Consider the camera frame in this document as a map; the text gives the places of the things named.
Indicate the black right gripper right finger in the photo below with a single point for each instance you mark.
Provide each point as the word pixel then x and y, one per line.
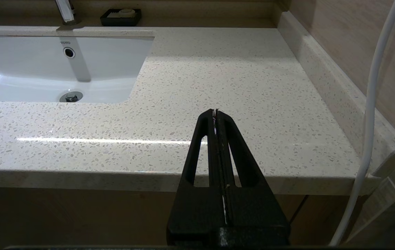
pixel 253 211

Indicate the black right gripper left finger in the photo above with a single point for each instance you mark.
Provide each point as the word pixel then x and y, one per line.
pixel 200 208

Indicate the wooden vanity cabinet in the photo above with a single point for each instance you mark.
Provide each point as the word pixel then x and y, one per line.
pixel 79 218

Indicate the chrome sink drain plug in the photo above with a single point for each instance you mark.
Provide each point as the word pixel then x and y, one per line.
pixel 71 97

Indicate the black soap dish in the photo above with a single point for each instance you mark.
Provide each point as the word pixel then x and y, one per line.
pixel 121 21

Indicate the round beige soap bar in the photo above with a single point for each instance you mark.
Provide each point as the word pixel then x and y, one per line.
pixel 126 13

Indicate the white ceramic sink basin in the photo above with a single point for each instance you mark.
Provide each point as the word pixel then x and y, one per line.
pixel 27 69

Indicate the chrome basin faucet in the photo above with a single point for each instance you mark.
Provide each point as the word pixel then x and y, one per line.
pixel 64 10

